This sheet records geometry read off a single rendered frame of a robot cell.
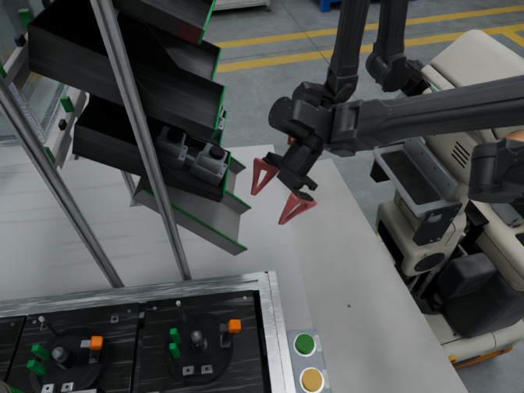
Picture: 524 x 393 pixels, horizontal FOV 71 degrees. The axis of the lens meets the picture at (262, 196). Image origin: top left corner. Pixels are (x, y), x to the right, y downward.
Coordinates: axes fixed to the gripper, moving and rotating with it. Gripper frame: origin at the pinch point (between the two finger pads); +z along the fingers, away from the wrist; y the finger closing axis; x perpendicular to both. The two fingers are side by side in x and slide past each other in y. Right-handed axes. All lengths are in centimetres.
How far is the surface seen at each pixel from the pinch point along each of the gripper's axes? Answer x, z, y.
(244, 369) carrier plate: 0.8, 28.1, 16.7
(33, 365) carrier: -29, 43, -3
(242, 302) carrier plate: 5.9, 23.0, 4.7
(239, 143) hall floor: 129, 36, -148
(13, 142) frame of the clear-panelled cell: -17, 49, -100
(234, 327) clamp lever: -5.2, 19.5, 12.8
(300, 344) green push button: 10.0, 20.1, 19.1
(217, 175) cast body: -8.0, 0.3, -8.7
